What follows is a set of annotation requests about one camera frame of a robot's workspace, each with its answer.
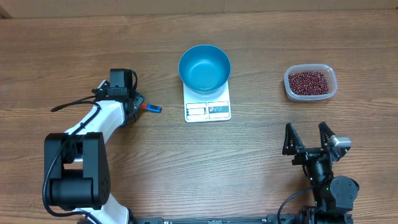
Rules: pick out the red beans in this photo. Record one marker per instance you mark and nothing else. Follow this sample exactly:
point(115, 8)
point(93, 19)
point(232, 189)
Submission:
point(308, 83)

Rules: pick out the blue bowl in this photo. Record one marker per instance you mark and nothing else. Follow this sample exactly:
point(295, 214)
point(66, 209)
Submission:
point(204, 69)

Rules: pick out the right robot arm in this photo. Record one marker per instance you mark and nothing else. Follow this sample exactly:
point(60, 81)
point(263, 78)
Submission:
point(334, 196)

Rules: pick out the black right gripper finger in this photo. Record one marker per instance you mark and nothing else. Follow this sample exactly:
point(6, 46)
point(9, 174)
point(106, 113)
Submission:
point(325, 133)
point(292, 142)

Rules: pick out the white digital kitchen scale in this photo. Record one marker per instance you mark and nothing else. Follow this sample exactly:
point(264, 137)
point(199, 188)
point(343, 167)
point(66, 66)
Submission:
point(200, 108)

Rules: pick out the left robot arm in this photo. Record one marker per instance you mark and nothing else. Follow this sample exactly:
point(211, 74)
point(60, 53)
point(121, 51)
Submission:
point(76, 171)

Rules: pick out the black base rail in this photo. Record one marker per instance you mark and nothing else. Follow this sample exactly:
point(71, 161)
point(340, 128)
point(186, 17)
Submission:
point(269, 219)

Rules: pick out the red measuring scoop blue handle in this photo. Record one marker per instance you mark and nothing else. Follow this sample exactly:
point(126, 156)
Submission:
point(149, 107)

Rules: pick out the clear plastic container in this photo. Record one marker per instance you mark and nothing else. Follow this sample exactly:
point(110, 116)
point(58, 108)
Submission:
point(316, 67)

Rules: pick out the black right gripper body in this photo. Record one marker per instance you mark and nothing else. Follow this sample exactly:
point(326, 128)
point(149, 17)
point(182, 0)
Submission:
point(305, 157)

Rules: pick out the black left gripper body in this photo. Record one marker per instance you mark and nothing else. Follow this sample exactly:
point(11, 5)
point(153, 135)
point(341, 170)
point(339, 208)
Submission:
point(139, 99)

